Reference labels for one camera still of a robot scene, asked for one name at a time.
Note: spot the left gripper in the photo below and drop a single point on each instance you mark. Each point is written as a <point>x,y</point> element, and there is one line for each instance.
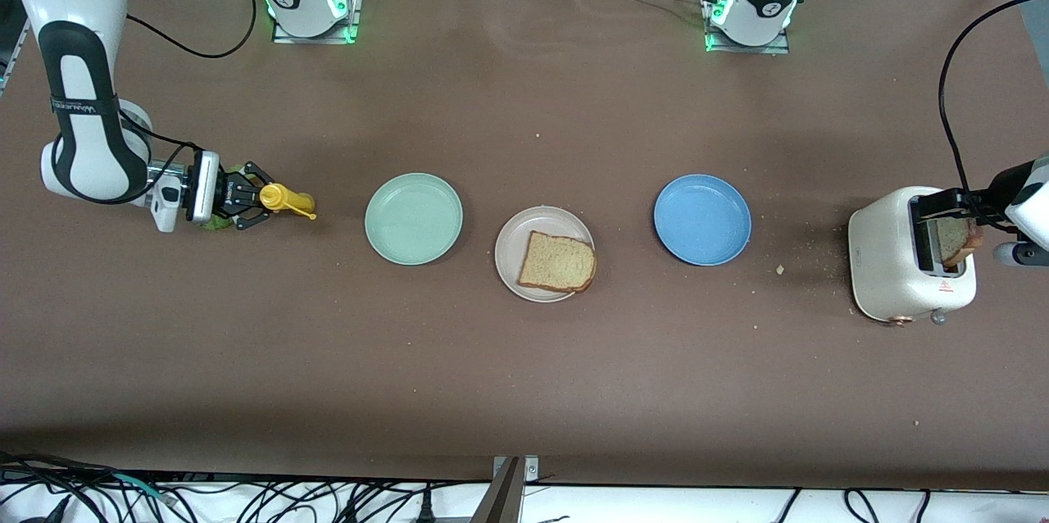
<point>1001,182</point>

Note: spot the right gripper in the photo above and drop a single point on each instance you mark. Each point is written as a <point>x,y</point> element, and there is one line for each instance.
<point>229,195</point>

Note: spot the yellow mustard squeeze bottle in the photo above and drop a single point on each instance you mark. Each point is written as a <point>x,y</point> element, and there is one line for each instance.
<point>287,197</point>

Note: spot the brown bread slice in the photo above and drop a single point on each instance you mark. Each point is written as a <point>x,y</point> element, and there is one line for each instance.
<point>955,240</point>
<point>557,262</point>

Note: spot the green lettuce leaf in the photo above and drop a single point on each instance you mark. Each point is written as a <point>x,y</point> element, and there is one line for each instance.
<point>217,223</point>

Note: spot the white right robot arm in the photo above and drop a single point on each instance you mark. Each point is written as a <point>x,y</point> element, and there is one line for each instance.
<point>82,138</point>

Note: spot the light green plate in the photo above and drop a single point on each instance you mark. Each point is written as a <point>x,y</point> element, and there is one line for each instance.
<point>414,218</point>

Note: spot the blue plate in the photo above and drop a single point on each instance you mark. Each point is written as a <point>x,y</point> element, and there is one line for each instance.
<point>702,220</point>

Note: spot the beige plate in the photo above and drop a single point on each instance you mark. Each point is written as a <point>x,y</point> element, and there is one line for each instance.
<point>512,248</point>

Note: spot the white toaster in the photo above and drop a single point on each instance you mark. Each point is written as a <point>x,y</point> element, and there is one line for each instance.
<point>881,261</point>

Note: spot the black power plug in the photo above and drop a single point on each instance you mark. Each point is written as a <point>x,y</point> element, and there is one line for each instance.
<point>424,507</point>

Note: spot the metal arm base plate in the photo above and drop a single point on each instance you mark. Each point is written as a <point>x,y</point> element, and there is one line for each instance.
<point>354,15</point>
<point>783,46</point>

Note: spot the metal corner bracket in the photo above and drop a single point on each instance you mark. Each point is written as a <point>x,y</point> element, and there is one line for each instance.
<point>531,470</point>

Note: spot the aluminium frame post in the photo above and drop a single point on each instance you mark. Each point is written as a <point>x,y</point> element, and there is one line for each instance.
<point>500,502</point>

